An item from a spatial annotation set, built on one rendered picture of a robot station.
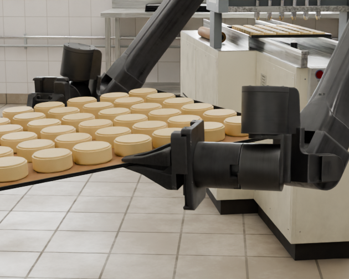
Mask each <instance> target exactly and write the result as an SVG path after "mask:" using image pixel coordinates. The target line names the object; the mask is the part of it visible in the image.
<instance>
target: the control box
mask: <svg viewBox="0 0 349 279"><path fill-rule="evenodd" d="M325 69H326V67H308V72H307V74H308V77H307V101H309V100H310V99H311V97H312V95H313V93H314V91H315V90H316V88H317V86H318V84H319V82H320V80H321V79H319V78H317V77H316V73H317V72H318V71H322V72H323V73H324V71H325Z"/></svg>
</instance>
